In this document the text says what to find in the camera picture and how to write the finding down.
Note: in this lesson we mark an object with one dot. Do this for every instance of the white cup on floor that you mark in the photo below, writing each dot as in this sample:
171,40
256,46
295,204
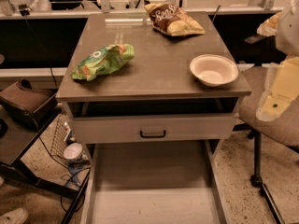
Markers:
73,152

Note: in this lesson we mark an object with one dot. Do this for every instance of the green rice chip bag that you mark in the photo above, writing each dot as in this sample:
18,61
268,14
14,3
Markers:
103,61

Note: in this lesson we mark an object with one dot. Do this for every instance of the upper drawer with black handle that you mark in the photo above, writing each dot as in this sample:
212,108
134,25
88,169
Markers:
153,128

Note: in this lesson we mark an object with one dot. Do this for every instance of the brown bag on side table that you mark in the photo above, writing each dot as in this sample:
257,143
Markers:
27,105

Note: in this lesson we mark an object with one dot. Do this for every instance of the white shoe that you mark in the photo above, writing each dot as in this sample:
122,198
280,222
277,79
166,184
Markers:
16,216

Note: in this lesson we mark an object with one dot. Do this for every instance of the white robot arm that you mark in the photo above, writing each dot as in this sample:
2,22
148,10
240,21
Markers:
281,84

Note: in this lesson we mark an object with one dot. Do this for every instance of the grey drawer cabinet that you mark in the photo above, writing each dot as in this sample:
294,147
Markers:
157,81

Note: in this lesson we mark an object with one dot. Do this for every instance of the grey office chair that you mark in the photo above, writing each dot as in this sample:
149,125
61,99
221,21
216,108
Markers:
284,130

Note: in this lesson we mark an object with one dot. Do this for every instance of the brown yellow chip bag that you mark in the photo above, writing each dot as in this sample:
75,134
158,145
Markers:
169,19

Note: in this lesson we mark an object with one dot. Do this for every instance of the white paper bowl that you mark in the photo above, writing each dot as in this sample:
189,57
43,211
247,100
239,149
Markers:
214,70

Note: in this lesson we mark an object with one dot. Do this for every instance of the open middle drawer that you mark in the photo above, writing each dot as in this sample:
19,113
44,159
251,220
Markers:
154,183

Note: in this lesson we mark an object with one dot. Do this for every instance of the black side table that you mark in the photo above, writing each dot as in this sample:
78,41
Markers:
15,142

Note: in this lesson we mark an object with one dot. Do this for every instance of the wire basket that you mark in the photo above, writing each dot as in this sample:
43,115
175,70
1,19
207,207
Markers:
59,142

